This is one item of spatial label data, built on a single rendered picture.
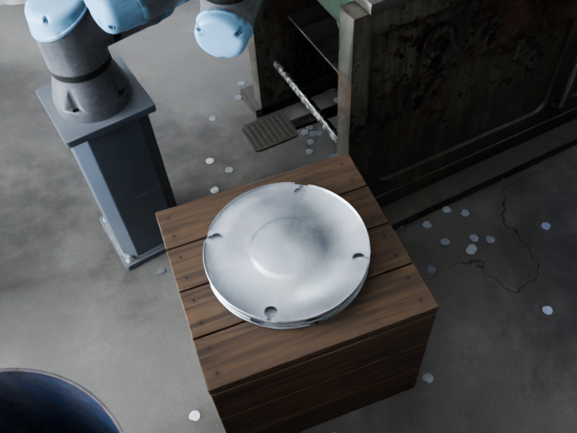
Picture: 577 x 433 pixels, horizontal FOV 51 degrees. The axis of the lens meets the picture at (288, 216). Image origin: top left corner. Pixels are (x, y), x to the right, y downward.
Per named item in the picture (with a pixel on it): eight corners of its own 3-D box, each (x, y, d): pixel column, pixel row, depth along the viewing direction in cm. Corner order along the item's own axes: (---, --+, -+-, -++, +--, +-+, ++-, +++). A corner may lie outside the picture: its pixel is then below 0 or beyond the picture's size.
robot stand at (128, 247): (127, 271, 150) (65, 143, 114) (100, 221, 160) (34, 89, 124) (195, 236, 155) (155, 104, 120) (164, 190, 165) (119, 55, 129)
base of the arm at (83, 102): (71, 134, 116) (52, 94, 108) (45, 90, 124) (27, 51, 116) (143, 103, 120) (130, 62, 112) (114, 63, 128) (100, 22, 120)
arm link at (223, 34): (245, 17, 78) (249, 67, 85) (263, -34, 84) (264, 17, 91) (186, 9, 79) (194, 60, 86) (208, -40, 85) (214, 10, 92)
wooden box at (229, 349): (234, 457, 122) (208, 392, 94) (187, 301, 144) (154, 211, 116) (415, 387, 129) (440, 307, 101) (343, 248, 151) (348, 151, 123)
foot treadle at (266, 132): (258, 165, 154) (256, 150, 150) (241, 140, 160) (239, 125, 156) (450, 86, 168) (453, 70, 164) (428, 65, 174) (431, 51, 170)
